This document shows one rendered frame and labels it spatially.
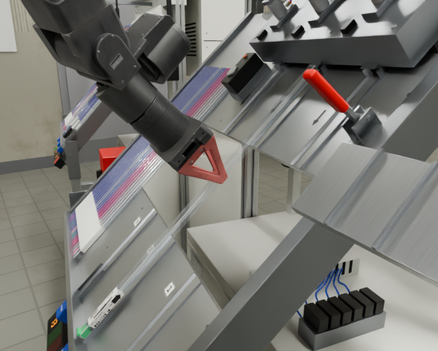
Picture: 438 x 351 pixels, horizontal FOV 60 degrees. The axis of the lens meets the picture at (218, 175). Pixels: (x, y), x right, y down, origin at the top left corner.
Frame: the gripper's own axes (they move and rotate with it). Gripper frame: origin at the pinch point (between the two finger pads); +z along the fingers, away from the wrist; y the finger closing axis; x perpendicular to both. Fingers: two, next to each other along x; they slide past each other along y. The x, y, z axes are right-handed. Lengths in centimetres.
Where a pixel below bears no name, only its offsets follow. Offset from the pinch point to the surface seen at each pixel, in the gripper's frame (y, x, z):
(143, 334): -9.2, 21.0, 1.5
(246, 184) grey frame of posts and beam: 50, -6, 37
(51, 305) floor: 119, 91, 43
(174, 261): -3.3, 12.9, 1.7
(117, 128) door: 372, 18, 71
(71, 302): 8.4, 30.3, -0.5
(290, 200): 46, -12, 51
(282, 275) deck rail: -20.1, 4.1, 1.7
